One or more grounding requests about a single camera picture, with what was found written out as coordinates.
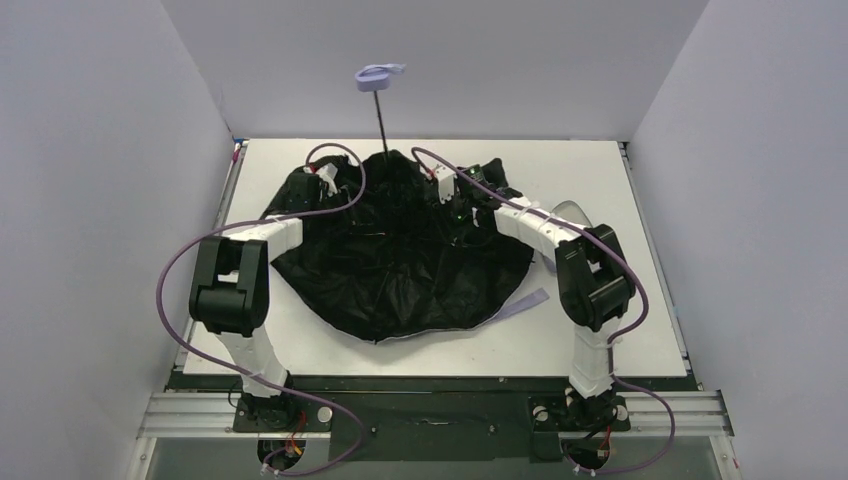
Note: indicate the purple umbrella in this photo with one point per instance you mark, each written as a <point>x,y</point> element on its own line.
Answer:
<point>384,259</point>

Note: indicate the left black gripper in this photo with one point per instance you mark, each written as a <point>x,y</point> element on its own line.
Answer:
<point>308,187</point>

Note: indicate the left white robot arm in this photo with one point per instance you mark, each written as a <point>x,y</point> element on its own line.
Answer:
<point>230,296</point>

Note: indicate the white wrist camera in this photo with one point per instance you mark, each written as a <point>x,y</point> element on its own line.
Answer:
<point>445,180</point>
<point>327,174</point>

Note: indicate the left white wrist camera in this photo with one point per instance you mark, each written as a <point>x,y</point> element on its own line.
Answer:
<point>327,174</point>

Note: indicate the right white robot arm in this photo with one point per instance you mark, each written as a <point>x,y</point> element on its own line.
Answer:
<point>594,290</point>

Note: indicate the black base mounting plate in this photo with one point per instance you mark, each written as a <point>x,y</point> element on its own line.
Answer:
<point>385,418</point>

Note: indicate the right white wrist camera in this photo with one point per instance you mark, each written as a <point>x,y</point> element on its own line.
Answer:
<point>445,180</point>

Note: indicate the purple zippered umbrella case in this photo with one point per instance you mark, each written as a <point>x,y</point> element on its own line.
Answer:
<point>569,211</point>

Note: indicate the aluminium frame rail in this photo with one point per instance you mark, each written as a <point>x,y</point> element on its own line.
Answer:
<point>212,415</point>

